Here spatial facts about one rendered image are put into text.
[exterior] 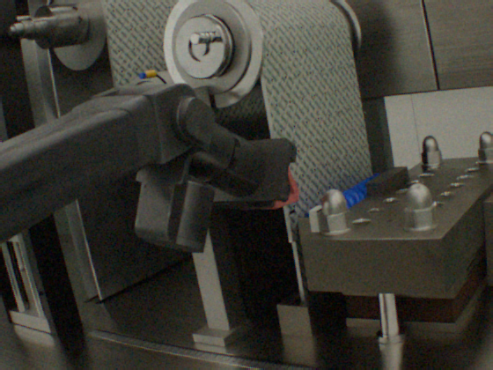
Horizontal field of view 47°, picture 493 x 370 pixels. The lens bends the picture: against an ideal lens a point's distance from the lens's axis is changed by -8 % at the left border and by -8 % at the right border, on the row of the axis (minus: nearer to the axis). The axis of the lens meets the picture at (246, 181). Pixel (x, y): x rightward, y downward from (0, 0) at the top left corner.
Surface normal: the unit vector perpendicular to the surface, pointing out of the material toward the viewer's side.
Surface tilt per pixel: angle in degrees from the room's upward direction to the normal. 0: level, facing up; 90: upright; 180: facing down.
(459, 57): 90
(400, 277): 90
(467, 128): 90
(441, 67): 90
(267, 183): 59
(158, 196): 65
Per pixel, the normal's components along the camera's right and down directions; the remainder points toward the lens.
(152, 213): -0.45, -0.20
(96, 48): -0.58, 0.24
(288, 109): 0.80, -0.04
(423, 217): -0.10, 0.18
